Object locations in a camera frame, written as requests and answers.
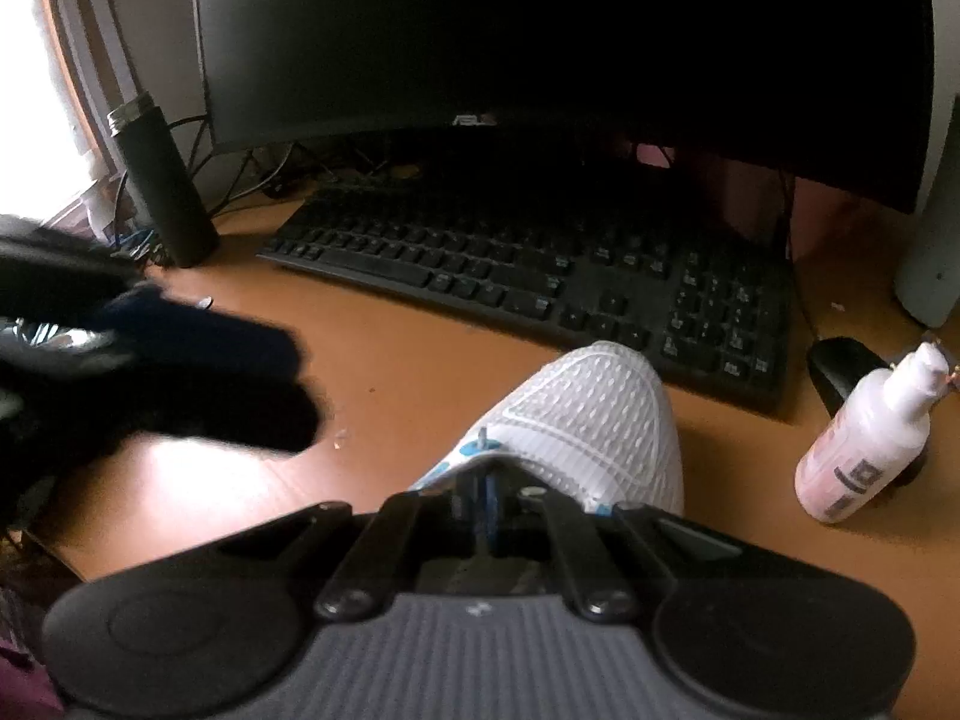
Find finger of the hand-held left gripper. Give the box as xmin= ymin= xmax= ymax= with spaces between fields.
xmin=97 ymin=281 xmax=305 ymax=383
xmin=75 ymin=371 xmax=325 ymax=458

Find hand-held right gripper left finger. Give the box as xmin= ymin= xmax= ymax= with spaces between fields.
xmin=225 ymin=476 xmax=485 ymax=623

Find black thermos bottle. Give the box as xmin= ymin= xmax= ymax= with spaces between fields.
xmin=105 ymin=90 xmax=222 ymax=269

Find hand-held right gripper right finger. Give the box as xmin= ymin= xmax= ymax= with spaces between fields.
xmin=484 ymin=467 xmax=758 ymax=623

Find black mouse cable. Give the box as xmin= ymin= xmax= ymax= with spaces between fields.
xmin=780 ymin=172 xmax=822 ymax=338

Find black computer monitor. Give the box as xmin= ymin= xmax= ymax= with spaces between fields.
xmin=191 ymin=0 xmax=938 ymax=215

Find black computer mouse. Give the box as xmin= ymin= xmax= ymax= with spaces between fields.
xmin=806 ymin=336 xmax=931 ymax=485

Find person's maroon clothing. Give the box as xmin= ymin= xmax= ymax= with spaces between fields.
xmin=0 ymin=585 xmax=65 ymax=720

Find white pump bottle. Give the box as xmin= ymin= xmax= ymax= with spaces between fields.
xmin=795 ymin=341 xmax=947 ymax=524

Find black keyboard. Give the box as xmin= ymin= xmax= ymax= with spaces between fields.
xmin=256 ymin=184 xmax=796 ymax=413

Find black monitor cables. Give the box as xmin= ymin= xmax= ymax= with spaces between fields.
xmin=112 ymin=114 xmax=316 ymax=222

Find grey thermos bottle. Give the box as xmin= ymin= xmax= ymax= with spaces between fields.
xmin=894 ymin=90 xmax=960 ymax=329

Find white mesh sneaker shoe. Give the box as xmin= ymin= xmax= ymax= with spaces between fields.
xmin=409 ymin=341 xmax=685 ymax=522

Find pink box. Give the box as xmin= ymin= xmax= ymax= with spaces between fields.
xmin=637 ymin=141 xmax=848 ymax=260

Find bright window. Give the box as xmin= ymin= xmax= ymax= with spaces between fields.
xmin=0 ymin=0 xmax=128 ymax=233

